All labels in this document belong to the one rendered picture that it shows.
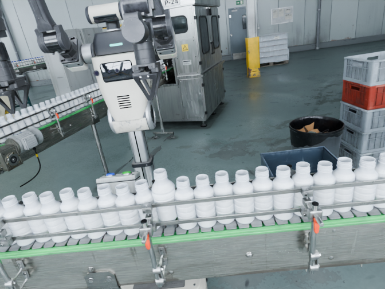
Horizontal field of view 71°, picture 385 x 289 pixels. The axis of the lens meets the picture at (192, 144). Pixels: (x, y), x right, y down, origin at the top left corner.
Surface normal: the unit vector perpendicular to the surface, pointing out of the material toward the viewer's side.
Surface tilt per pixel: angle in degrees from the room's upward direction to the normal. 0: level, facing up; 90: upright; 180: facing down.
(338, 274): 0
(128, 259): 90
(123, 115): 90
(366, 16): 90
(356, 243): 90
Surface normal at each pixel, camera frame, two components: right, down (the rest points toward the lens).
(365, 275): -0.13, -0.91
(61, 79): -0.32, 0.41
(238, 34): 0.00, 0.39
